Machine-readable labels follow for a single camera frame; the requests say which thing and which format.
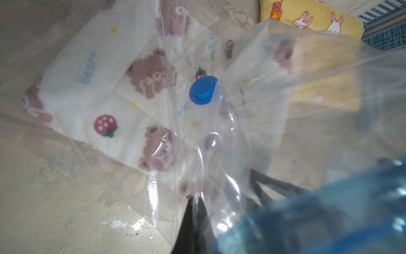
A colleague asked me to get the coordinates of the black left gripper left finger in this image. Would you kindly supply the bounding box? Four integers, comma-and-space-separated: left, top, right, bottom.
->
171, 198, 196, 254

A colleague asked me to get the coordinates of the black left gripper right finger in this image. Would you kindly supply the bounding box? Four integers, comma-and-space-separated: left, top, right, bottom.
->
194, 197, 219, 254

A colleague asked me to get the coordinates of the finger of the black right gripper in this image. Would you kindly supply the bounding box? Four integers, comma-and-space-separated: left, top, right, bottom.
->
250, 169, 308, 206

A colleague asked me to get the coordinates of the clear plastic vacuum bag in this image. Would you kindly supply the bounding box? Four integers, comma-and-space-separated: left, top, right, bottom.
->
1, 1, 406, 254

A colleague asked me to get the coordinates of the yellow cartoon blanket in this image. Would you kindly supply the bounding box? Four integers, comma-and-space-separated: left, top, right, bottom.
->
259, 0, 365, 112

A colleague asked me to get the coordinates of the white bear print blanket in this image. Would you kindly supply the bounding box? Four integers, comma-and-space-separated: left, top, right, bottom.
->
22, 1, 252, 183

